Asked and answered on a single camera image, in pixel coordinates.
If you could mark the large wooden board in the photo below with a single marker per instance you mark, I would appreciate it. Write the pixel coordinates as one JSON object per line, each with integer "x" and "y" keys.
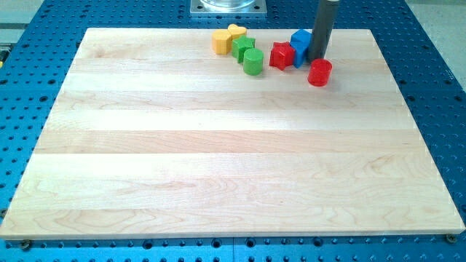
{"x": 153, "y": 135}

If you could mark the green cylinder block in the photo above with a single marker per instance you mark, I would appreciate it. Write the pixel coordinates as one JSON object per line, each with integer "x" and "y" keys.
{"x": 253, "y": 61}

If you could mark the green star block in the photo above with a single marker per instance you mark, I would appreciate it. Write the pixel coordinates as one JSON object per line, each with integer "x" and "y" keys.
{"x": 241, "y": 45}

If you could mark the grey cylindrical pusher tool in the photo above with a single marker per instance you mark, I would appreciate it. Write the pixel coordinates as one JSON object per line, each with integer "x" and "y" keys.
{"x": 325, "y": 17}

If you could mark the yellow heart block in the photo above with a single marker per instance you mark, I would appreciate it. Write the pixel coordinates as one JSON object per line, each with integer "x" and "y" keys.
{"x": 237, "y": 31}

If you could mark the red cylinder block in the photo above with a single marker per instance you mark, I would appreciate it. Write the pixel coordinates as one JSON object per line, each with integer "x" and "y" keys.
{"x": 319, "y": 72}

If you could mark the yellow hexagon block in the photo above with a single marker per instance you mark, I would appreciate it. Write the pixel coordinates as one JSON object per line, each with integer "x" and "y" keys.
{"x": 221, "y": 41}

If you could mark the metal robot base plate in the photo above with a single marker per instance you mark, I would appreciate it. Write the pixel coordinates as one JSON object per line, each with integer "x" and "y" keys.
{"x": 227, "y": 7}

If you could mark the red star block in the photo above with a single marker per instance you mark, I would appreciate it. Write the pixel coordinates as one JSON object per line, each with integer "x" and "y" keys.
{"x": 282, "y": 55}

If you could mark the blue angular block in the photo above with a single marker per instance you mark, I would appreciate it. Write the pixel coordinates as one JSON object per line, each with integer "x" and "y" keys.
{"x": 301, "y": 49}

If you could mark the blue cube block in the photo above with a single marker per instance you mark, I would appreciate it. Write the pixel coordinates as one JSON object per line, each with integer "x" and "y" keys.
{"x": 301, "y": 36}

